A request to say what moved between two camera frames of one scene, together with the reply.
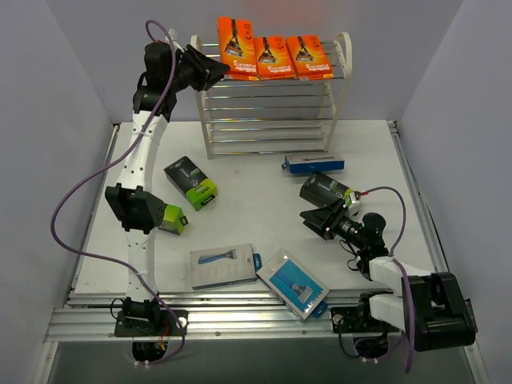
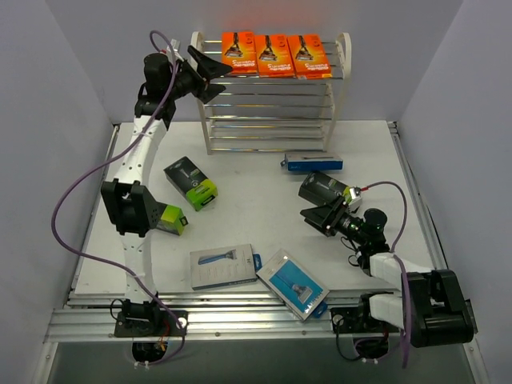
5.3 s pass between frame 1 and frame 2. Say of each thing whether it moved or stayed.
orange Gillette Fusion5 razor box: stayed
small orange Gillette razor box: moved
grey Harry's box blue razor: stayed
